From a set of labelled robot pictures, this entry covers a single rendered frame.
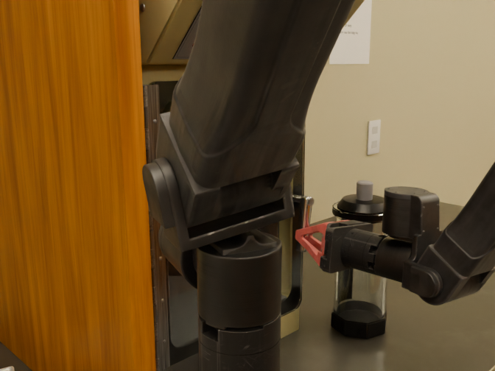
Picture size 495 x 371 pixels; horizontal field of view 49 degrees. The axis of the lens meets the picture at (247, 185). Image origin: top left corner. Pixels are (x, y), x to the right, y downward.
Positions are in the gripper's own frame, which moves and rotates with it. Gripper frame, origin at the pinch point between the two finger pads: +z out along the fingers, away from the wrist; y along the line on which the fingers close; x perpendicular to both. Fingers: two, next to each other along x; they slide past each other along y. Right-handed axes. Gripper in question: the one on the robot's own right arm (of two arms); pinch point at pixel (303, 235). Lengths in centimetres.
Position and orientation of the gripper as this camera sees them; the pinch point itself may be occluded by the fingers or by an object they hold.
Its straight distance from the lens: 86.8
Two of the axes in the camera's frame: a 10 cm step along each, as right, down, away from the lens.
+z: -7.0, -1.4, 7.0
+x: -0.8, 9.9, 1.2
